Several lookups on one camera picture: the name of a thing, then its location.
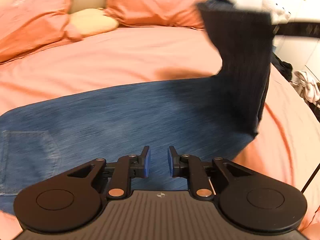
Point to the right orange pillow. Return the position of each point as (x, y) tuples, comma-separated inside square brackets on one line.
[(145, 13)]

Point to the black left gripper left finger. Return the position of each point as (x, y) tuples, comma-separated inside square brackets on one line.
[(113, 180)]

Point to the blue denim jeans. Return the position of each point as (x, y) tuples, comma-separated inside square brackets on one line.
[(208, 117)]

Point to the yellow small pillow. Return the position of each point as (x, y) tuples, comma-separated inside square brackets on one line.
[(90, 22)]

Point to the white patterned cloth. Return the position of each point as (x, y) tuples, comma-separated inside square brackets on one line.
[(306, 87)]

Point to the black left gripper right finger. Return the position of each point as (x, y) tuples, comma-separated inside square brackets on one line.
[(205, 179)]

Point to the left orange pillow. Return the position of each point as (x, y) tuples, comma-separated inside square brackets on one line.
[(28, 25)]

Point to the dark clothes pile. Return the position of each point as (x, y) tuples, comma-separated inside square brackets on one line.
[(283, 67)]

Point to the orange bed sheet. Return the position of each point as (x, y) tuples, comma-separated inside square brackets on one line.
[(286, 147)]

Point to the orange pillow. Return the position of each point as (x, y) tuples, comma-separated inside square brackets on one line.
[(28, 25), (145, 13)]

